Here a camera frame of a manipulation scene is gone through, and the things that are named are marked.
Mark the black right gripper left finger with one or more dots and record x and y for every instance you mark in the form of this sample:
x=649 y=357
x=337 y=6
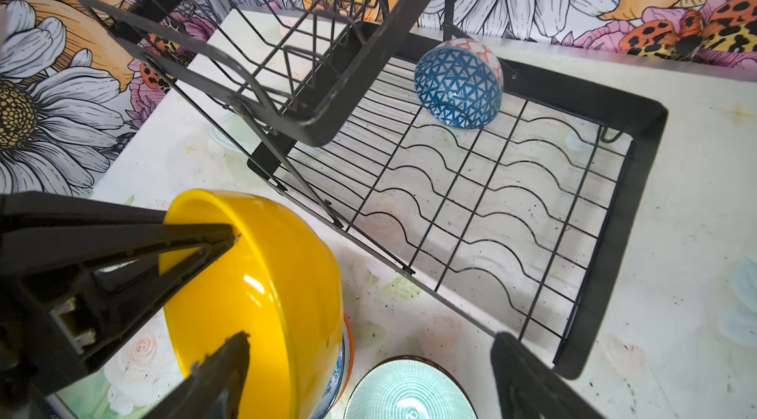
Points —
x=214 y=388

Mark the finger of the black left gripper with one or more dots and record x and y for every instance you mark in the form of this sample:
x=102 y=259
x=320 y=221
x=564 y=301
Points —
x=80 y=277

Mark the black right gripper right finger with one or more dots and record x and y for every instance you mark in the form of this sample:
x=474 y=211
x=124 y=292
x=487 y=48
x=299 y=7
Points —
x=528 y=389

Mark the blue floral bowl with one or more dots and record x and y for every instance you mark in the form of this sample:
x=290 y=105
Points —
x=341 y=374

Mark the yellow bowl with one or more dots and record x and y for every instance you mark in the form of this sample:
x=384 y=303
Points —
x=279 y=283

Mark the blue triangle pattern bowl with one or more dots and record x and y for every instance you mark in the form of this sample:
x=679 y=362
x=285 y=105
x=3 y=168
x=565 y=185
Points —
x=457 y=88

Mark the red pattern white bowl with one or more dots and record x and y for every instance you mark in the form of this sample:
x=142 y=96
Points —
x=482 y=52

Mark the mint green bowl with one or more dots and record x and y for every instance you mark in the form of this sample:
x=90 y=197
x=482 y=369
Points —
x=408 y=387

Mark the black wire dish rack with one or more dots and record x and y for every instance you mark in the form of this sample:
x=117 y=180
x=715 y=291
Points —
x=521 y=225

